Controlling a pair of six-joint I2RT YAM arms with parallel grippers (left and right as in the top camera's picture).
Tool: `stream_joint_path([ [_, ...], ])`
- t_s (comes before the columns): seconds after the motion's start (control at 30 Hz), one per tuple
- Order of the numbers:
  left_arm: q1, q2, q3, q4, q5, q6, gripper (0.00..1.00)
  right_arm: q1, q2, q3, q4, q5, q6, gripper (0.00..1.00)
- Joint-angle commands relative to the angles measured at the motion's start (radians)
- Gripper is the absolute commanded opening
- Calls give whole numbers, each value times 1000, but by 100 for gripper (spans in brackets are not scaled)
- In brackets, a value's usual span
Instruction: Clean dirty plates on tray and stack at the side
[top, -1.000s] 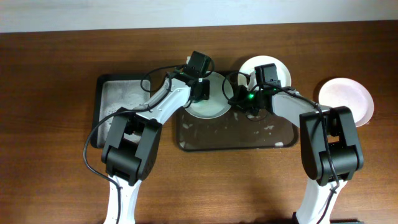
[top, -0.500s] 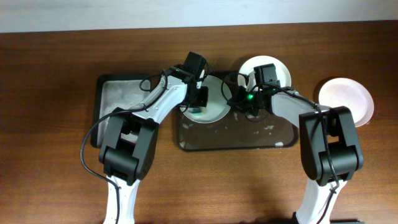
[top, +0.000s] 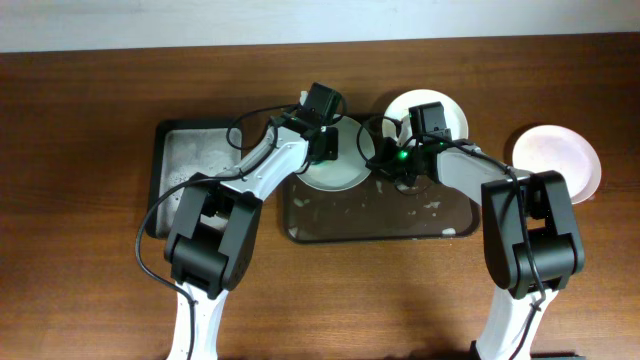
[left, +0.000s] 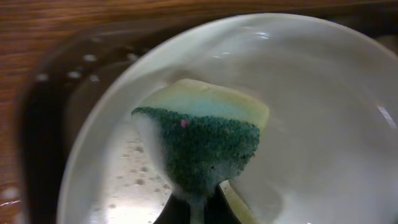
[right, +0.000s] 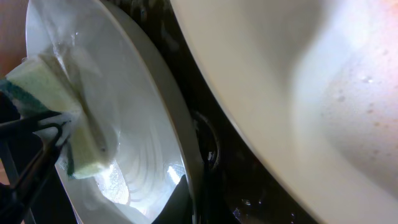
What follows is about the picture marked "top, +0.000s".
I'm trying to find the cream plastic plate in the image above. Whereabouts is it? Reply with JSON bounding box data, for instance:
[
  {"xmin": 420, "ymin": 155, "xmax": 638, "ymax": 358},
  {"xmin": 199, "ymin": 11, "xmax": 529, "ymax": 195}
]
[{"xmin": 381, "ymin": 89, "xmax": 469, "ymax": 147}]

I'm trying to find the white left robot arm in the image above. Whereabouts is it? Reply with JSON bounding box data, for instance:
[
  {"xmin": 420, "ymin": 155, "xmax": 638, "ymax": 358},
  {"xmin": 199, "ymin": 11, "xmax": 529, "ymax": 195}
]
[{"xmin": 164, "ymin": 83, "xmax": 346, "ymax": 359}]

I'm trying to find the pink plastic plate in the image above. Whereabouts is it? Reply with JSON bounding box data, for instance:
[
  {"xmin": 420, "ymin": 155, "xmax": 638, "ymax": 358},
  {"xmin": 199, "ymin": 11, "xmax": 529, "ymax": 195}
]
[{"xmin": 512, "ymin": 125, "xmax": 602, "ymax": 204}]

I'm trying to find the pale green plastic plate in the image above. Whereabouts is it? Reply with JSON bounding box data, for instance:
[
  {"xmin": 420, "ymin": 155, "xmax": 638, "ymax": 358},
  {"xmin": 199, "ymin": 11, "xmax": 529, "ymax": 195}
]
[{"xmin": 298, "ymin": 117, "xmax": 375, "ymax": 192}]

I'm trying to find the dark brown serving tray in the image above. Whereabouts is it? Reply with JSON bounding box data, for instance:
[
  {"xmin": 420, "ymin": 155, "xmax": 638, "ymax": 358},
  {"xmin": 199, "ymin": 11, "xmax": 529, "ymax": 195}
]
[{"xmin": 280, "ymin": 174, "xmax": 480, "ymax": 244}]

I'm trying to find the black soapy water tray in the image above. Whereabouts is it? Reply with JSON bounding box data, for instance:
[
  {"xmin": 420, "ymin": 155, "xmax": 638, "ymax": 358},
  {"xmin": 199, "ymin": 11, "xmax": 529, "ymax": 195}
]
[{"xmin": 144, "ymin": 117, "xmax": 244, "ymax": 240}]

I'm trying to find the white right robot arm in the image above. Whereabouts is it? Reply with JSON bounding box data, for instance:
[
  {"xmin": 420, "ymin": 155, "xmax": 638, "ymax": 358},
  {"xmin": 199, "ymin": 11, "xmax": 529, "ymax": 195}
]
[{"xmin": 365, "ymin": 102, "xmax": 586, "ymax": 359}]

